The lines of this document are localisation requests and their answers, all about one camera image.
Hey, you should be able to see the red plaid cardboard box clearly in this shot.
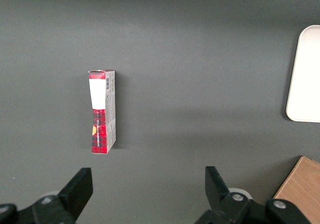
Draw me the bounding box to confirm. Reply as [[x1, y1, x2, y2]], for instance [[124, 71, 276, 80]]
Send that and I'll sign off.
[[87, 69, 117, 155]]

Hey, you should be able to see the wooden drawer cabinet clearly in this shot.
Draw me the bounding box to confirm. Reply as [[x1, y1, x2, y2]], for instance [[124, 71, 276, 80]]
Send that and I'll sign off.
[[273, 155, 320, 224]]

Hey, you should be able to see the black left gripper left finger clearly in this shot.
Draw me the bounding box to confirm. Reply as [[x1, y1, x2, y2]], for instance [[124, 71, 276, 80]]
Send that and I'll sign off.
[[0, 167, 94, 224]]

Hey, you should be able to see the cream plastic tray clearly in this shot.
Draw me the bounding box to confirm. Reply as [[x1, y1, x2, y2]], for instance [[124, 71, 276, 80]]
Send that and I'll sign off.
[[285, 24, 320, 123]]

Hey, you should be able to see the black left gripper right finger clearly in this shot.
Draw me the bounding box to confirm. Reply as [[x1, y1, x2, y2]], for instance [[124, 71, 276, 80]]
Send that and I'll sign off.
[[194, 166, 313, 224]]

